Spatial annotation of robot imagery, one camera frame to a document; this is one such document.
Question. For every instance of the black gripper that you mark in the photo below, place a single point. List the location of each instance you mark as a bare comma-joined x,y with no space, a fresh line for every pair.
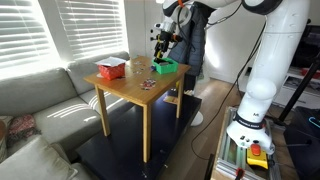
165,40

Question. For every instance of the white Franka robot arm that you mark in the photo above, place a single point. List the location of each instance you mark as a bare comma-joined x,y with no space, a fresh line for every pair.
276,66

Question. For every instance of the white window blind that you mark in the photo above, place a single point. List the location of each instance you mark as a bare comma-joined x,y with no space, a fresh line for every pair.
23,33
93,26

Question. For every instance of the red patterned box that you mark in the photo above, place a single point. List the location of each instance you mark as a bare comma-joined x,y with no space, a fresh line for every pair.
111,70

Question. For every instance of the light grey sofa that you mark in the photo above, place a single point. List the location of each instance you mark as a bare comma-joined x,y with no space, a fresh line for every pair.
50,110

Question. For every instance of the white media cabinet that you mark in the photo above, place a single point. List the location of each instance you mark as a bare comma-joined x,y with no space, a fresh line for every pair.
296,85

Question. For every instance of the floral patterned cushion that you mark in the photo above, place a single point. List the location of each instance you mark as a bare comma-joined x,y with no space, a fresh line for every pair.
21,128

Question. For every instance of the dark blue low platform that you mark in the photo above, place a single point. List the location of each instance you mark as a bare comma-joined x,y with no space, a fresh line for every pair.
126,143

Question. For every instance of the black monitor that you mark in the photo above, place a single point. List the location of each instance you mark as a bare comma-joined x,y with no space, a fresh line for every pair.
308,45

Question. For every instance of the red emergency stop button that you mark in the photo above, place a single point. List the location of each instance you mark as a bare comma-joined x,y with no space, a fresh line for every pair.
257,158

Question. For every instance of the black tripod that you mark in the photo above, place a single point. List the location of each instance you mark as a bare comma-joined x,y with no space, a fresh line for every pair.
298,90

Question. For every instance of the small wooden table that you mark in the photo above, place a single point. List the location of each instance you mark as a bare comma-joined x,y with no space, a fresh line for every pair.
133,83

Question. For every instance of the dark blue puffer jacket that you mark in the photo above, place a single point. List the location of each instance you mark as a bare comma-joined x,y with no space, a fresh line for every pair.
193,46

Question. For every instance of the black TV remote control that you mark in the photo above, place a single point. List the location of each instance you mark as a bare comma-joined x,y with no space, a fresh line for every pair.
164,62

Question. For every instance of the green plastic bowl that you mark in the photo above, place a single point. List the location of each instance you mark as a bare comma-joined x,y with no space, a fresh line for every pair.
165,68

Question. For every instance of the black equipment case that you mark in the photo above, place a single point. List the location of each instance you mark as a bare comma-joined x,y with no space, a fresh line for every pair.
303,143

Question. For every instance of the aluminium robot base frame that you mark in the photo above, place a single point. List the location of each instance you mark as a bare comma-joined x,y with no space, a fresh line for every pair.
230,160

